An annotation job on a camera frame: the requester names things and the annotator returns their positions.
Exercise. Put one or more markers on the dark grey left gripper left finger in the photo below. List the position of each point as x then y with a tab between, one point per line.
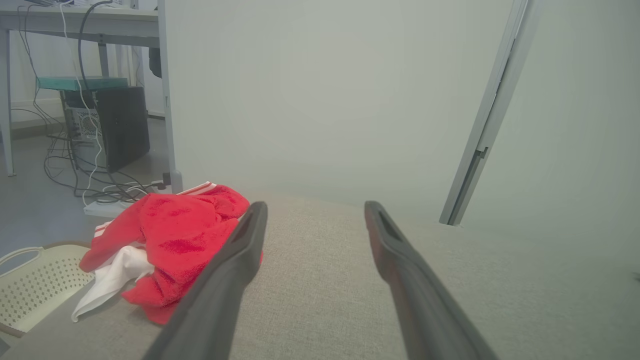
220	300

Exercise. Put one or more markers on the white power strip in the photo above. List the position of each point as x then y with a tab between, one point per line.
102	209

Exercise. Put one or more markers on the grey metal partition post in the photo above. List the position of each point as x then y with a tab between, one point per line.
492	110

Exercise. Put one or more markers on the black rounded object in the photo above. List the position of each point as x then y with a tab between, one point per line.
155	62

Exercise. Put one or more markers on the black computer tower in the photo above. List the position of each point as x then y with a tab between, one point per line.
122	125

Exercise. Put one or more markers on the grey metal desk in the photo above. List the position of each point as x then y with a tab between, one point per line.
100	25

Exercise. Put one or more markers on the teal flat box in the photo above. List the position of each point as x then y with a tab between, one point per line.
80	83

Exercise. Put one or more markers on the red white-striped garment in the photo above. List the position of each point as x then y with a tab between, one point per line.
175	240

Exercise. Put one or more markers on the cream perforated laundry basket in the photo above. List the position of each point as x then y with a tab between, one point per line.
35	285

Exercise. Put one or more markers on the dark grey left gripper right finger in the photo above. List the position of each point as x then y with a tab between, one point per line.
425	310

